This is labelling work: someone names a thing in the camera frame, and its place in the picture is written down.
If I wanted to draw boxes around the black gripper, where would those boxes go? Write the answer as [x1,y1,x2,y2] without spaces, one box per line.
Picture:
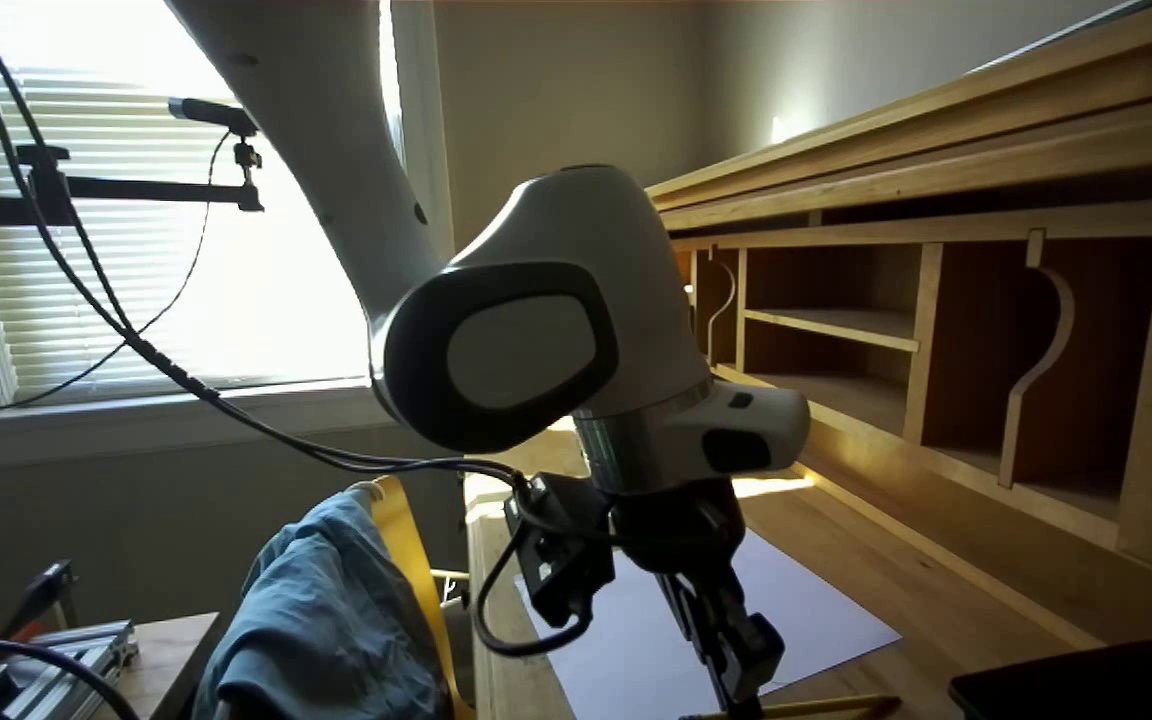
[609,481,785,714]

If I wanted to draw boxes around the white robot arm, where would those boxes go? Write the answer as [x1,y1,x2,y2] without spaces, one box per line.
[166,0,807,720]

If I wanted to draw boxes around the white paper sheet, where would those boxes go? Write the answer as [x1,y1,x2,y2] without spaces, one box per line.
[547,530,898,720]

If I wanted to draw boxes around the yellow wooden chair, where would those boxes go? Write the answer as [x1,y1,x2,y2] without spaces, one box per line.
[361,474,476,720]

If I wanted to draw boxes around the grey-blue jacket on chair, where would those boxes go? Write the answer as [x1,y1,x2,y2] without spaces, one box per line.
[188,486,451,720]

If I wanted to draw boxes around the wooden hutch shelf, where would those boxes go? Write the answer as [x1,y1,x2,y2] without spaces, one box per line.
[651,0,1152,640]

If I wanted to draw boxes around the black device corner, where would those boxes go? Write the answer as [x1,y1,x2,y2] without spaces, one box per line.
[946,640,1152,720]

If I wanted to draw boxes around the window blinds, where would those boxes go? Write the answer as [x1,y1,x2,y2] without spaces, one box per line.
[0,0,366,402]

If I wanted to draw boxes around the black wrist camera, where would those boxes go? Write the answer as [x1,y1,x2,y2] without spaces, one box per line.
[507,472,610,627]

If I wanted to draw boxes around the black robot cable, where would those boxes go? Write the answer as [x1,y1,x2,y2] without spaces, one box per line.
[0,0,595,659]

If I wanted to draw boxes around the aluminium extrusion frame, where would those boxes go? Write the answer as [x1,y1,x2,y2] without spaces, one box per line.
[0,620,139,720]

